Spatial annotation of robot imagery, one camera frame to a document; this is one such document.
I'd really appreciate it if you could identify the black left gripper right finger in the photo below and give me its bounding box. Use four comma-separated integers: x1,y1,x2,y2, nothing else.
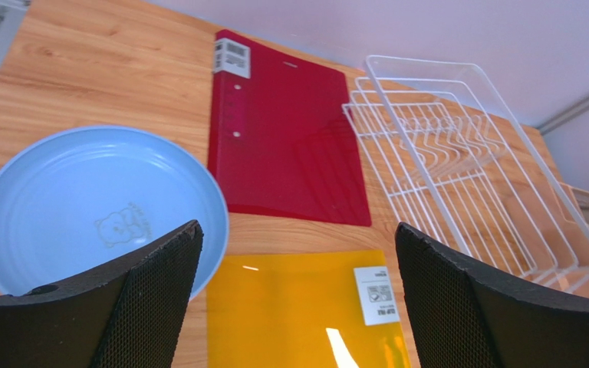
395,222,589,367

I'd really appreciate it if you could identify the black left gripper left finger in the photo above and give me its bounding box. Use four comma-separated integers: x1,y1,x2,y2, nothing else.
0,220,204,367

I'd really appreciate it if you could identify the blue plate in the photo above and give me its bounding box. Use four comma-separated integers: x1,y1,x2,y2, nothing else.
0,126,230,295

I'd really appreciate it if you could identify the yellow plastic folder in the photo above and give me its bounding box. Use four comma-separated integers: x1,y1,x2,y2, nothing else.
207,250,410,367

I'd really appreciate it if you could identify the red plastic folder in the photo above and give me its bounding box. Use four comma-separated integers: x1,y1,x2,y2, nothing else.
208,30,372,227

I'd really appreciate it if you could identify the white wire dish rack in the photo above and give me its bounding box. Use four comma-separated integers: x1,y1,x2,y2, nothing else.
344,55,589,293

